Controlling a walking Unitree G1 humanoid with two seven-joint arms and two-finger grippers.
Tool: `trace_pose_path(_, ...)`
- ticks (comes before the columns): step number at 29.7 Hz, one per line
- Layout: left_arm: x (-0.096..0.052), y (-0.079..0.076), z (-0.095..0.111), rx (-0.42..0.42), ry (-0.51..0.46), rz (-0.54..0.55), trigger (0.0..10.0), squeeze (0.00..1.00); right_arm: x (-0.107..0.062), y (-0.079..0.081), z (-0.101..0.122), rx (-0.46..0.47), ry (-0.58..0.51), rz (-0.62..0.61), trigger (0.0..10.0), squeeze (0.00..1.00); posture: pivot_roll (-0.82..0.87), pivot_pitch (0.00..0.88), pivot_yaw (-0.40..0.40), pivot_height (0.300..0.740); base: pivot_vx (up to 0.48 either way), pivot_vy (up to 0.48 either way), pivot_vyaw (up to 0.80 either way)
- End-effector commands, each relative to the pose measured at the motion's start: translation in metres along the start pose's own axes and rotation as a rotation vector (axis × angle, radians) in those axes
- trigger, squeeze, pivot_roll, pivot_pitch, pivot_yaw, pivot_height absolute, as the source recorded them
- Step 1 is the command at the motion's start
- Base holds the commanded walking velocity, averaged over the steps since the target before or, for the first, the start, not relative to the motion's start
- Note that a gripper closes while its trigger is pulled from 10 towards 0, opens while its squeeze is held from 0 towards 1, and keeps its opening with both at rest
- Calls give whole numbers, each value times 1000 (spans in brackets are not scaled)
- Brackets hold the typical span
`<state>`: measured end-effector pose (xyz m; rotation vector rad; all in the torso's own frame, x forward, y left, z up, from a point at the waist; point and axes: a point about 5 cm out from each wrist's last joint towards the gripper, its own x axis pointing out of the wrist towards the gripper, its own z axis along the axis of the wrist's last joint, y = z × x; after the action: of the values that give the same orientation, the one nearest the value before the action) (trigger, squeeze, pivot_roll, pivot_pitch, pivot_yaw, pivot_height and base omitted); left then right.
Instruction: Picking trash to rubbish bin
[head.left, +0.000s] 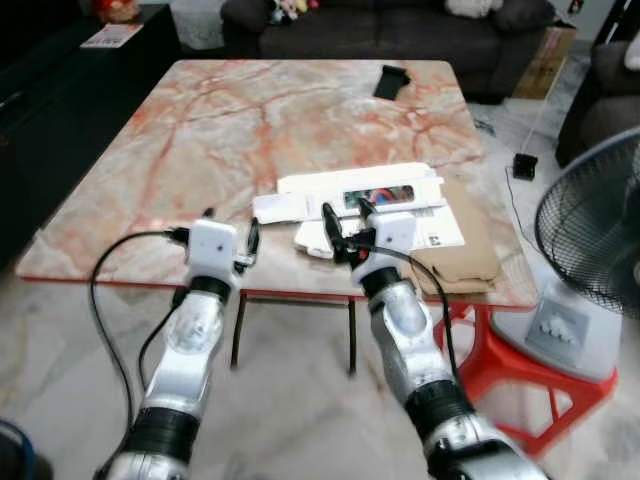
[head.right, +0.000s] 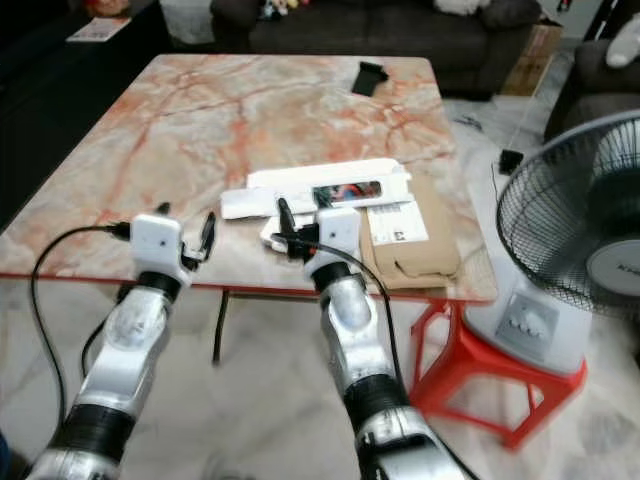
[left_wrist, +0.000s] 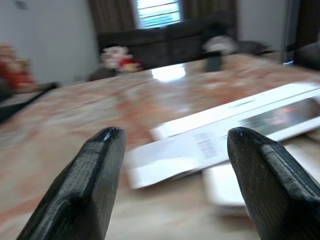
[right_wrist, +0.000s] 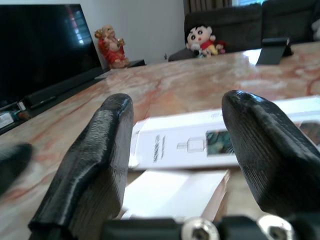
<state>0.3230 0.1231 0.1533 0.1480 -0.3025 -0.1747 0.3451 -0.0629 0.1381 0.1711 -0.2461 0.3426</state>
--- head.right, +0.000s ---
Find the black low cabinet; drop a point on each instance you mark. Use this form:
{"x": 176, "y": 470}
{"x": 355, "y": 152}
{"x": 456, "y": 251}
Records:
{"x": 50, "y": 110}

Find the colourful plush toy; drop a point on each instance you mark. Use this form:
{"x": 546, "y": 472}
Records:
{"x": 285, "y": 8}

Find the black power adapter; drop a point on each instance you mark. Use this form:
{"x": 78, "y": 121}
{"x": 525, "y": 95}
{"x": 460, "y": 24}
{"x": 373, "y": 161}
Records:
{"x": 511, "y": 162}

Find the black folded pouch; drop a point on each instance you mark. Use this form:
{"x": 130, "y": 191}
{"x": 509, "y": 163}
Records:
{"x": 371, "y": 79}

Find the dark grey sofa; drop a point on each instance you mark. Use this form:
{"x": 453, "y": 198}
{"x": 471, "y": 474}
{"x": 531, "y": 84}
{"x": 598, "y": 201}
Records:
{"x": 370, "y": 38}

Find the orange marble top table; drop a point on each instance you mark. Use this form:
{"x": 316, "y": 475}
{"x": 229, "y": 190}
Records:
{"x": 210, "y": 125}

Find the red plastic stool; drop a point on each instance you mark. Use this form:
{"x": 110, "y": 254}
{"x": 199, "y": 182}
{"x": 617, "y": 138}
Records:
{"x": 490, "y": 385}

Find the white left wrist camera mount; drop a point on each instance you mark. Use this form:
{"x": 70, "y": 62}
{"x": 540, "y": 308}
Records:
{"x": 156, "y": 243}

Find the white pillow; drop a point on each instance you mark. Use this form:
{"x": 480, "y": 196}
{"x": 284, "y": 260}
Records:
{"x": 625, "y": 42}

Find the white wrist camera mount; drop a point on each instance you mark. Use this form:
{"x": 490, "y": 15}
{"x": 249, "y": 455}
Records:
{"x": 156, "y": 243}
{"x": 339, "y": 228}

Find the brown cardboard box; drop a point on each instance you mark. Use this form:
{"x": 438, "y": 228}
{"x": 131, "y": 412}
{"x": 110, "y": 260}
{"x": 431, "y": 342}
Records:
{"x": 532, "y": 60}

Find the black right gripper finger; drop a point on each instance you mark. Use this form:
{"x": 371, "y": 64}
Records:
{"x": 285, "y": 219}
{"x": 317, "y": 204}

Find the tan padded envelope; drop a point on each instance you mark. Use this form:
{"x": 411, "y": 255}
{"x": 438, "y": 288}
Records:
{"x": 435, "y": 240}

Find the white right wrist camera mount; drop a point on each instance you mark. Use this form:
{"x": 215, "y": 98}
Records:
{"x": 339, "y": 228}

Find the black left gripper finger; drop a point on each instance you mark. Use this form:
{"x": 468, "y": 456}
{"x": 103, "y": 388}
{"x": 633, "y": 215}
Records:
{"x": 162, "y": 209}
{"x": 208, "y": 230}

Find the dark grey armchair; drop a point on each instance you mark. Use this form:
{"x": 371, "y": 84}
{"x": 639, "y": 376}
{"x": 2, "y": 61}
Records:
{"x": 595, "y": 90}

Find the red ornament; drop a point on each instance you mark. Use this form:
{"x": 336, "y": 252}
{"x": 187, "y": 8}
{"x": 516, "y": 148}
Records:
{"x": 108, "y": 6}

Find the white fluffy cushion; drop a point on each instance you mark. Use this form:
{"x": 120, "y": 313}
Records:
{"x": 460, "y": 6}

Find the small white card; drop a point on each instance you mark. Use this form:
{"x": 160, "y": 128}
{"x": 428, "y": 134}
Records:
{"x": 245, "y": 202}

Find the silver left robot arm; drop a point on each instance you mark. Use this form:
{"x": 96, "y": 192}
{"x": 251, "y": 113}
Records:
{"x": 125, "y": 345}

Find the white printed leaflet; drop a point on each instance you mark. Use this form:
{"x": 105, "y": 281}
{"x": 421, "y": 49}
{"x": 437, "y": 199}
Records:
{"x": 99, "y": 29}

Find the white fan with black grille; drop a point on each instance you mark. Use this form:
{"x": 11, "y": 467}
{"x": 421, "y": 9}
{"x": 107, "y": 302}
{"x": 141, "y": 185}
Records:
{"x": 560, "y": 210}

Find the white windowed package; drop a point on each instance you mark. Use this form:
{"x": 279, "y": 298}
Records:
{"x": 290, "y": 178}

